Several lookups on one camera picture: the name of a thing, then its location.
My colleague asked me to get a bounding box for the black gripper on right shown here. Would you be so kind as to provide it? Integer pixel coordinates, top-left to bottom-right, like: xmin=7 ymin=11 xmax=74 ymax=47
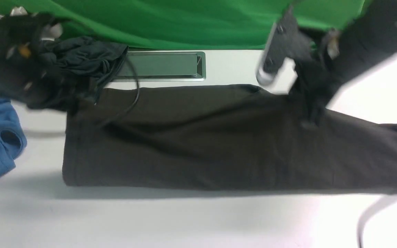
xmin=256 ymin=5 xmax=343 ymax=126

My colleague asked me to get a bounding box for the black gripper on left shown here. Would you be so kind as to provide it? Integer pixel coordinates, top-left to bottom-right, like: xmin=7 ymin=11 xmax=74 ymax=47
xmin=0 ymin=45 xmax=95 ymax=112

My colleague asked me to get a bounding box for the gray robot arm on right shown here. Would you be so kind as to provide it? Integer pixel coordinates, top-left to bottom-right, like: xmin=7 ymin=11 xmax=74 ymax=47
xmin=256 ymin=0 xmax=397 ymax=127

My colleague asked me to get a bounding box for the white crumpled garment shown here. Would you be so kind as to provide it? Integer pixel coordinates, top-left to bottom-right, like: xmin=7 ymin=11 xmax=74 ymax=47
xmin=0 ymin=6 xmax=63 ymax=41

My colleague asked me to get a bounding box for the dark gray long-sleeve top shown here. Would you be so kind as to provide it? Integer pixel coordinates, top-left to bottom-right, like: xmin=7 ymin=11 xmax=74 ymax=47
xmin=62 ymin=84 xmax=397 ymax=193

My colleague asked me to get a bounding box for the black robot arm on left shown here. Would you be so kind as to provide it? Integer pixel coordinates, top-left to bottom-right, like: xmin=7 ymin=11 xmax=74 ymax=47
xmin=0 ymin=12 xmax=96 ymax=113

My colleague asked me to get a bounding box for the green backdrop cloth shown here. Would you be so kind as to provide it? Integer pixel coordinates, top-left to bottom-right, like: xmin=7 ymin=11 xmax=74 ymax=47
xmin=0 ymin=0 xmax=375 ymax=49

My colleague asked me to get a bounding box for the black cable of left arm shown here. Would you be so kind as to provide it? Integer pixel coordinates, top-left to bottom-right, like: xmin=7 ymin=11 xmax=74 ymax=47
xmin=23 ymin=57 xmax=140 ymax=138

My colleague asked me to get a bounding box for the metal table cable hatch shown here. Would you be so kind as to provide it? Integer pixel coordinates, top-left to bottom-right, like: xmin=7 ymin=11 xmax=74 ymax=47
xmin=127 ymin=51 xmax=206 ymax=82

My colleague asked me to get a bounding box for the dark teal crumpled garment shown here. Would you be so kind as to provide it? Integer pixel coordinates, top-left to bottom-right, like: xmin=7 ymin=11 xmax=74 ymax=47
xmin=36 ymin=36 xmax=128 ymax=109

